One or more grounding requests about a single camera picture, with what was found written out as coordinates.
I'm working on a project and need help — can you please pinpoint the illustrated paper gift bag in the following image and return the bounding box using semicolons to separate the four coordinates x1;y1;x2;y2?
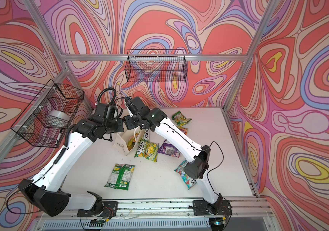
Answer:
113;127;144;156

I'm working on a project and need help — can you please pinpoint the green candy bag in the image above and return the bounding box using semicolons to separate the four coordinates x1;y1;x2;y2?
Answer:
172;111;192;127
105;164;135;191

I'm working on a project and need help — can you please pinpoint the purple Fox's candy bag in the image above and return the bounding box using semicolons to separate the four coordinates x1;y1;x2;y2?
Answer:
158;140;181;158

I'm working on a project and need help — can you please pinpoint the teal Fox's mint bag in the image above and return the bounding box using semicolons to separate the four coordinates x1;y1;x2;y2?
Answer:
175;160;196;190

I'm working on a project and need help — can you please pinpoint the orange Fox's fruits bag large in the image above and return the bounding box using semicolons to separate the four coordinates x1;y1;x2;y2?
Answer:
127;132;140;151

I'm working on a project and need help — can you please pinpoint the orange pink Fox's fruits bag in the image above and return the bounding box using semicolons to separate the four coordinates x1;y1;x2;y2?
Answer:
178;127;187;135

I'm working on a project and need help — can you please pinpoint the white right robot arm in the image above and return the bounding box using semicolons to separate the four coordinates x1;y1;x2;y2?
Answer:
124;97;223;215

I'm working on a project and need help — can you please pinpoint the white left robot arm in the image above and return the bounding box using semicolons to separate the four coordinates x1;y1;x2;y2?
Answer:
18;118;124;217

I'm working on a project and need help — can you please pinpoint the green yellow Fox's bag upper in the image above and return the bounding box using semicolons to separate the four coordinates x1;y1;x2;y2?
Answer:
142;130;150;141

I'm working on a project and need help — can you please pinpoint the green yellow fox's bag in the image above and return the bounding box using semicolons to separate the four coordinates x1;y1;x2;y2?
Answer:
142;130;150;141
134;139;159;162

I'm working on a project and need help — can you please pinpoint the green yellow Fox's bag lower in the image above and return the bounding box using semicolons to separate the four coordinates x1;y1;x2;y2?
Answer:
134;139;159;162

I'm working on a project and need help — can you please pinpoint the green candy bag front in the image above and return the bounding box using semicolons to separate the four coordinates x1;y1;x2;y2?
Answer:
105;164;135;191

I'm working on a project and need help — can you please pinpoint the white cylinder in basket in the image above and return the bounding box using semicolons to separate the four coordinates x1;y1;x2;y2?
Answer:
45;110;70;129

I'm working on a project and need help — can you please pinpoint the black wire basket back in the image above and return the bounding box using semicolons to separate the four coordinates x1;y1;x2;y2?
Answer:
125;49;188;83

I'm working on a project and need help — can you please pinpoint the black wire basket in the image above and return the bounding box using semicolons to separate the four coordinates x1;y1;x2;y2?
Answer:
11;80;85;148
125;49;188;83

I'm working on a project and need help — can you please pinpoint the black wire basket left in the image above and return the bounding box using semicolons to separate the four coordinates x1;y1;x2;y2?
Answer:
11;80;85;148

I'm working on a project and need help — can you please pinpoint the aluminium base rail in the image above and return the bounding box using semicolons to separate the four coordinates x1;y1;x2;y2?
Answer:
30;197;281;231

